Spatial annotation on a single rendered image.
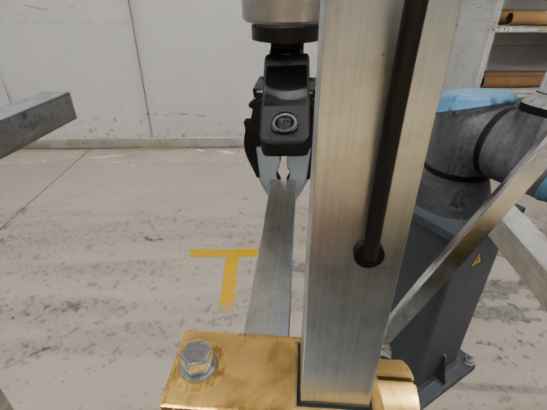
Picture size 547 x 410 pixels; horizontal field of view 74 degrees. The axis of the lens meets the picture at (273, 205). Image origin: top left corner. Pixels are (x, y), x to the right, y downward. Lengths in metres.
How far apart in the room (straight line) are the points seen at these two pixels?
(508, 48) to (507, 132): 2.44
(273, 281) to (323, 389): 0.11
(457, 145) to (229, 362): 0.74
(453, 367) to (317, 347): 1.23
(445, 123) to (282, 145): 0.61
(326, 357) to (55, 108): 0.36
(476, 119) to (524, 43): 2.46
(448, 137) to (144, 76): 2.37
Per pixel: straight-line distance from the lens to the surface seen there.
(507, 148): 0.82
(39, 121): 0.42
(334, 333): 0.17
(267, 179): 0.43
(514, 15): 2.77
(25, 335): 1.63
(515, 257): 0.43
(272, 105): 0.35
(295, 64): 0.38
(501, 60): 3.25
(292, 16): 0.36
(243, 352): 0.23
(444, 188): 0.93
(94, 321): 1.56
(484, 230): 0.25
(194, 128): 2.94
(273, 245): 0.32
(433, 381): 1.33
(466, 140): 0.87
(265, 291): 0.28
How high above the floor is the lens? 1.05
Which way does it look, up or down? 30 degrees down
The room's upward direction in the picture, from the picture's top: straight up
